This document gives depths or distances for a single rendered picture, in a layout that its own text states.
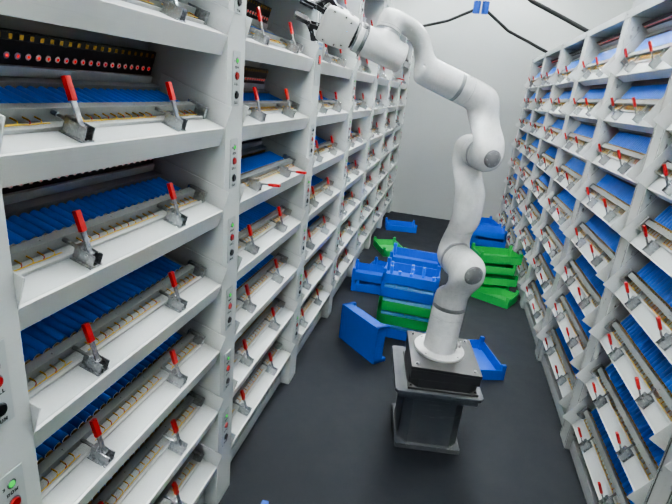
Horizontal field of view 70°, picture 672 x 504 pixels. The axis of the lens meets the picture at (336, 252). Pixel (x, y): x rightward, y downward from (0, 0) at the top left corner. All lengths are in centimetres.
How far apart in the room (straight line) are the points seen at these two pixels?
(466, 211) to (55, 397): 126
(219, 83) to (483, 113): 81
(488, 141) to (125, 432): 123
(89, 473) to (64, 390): 21
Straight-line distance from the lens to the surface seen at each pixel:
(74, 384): 94
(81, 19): 82
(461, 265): 165
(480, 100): 159
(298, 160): 187
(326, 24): 147
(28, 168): 75
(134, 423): 116
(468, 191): 164
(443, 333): 181
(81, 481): 106
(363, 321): 244
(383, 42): 148
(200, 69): 122
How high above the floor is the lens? 129
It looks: 19 degrees down
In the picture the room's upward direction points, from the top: 6 degrees clockwise
